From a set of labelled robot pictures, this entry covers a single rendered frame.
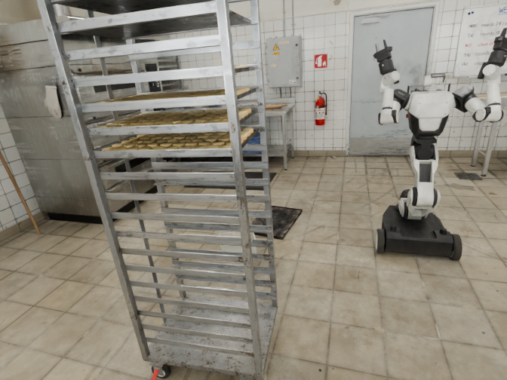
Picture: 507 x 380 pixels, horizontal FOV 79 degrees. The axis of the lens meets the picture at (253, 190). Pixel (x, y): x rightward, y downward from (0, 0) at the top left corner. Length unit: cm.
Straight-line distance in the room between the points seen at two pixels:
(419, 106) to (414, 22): 283
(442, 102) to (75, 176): 336
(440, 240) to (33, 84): 380
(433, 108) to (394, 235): 97
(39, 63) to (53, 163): 98
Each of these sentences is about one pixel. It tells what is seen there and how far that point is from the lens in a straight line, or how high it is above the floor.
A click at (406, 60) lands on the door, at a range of 519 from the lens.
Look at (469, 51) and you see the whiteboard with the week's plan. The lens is 530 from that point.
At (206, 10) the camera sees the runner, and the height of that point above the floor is 167.
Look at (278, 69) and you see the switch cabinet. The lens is 503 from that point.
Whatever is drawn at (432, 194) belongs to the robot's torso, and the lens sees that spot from 252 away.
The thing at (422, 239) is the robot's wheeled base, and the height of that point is 18.
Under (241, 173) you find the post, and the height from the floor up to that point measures 116.
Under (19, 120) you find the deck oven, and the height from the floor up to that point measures 118.
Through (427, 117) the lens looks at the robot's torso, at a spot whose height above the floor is 107.
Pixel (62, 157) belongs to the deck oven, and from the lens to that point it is 375.
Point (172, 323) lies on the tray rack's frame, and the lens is 202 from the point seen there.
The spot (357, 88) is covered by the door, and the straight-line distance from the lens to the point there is 516.
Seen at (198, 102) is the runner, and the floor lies 141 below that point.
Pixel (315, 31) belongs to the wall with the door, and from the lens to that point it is 515.
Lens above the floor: 151
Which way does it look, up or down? 22 degrees down
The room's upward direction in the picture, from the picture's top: 5 degrees counter-clockwise
